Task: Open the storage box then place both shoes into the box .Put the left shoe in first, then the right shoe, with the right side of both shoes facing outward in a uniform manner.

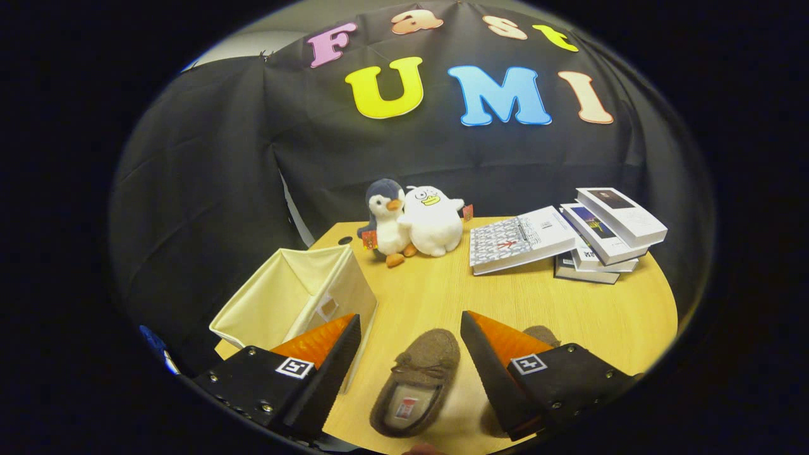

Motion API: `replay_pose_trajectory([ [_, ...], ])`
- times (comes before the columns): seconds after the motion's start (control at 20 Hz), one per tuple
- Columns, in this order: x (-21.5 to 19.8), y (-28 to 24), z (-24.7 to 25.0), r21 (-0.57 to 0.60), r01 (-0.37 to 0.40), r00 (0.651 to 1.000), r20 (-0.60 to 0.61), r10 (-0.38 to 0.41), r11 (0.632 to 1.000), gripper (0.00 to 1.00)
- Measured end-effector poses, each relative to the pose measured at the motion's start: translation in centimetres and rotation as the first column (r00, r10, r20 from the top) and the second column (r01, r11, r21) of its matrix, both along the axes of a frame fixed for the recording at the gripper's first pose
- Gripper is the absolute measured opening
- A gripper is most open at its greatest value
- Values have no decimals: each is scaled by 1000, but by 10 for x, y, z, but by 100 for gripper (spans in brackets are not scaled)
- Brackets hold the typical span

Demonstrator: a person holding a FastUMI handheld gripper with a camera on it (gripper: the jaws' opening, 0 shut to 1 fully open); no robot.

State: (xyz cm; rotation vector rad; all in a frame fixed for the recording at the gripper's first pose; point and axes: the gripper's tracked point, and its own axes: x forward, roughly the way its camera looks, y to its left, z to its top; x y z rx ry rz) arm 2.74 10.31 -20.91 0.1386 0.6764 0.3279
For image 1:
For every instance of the blue and white item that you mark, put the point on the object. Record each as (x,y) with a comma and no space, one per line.
(155,344)

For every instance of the patterned cover book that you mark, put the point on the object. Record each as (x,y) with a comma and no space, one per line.
(512,243)

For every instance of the white book with blue picture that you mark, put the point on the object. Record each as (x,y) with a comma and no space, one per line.
(597,237)

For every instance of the brown fuzzy slipper shoe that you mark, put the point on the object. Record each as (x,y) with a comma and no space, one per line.
(543,335)
(430,354)

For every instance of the white duck plush toy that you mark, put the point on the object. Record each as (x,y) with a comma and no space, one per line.
(436,224)

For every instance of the dark cover book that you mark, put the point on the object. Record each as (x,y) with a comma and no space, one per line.
(581,275)

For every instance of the plain white book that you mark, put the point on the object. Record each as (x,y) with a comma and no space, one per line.
(594,264)

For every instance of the grey penguin plush toy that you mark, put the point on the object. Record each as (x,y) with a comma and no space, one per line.
(387,221)

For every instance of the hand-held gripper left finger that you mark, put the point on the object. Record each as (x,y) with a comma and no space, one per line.
(328,373)

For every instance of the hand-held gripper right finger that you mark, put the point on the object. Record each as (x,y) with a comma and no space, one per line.
(490,373)

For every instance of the beige fabric storage box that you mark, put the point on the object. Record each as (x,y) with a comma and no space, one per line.
(284,297)

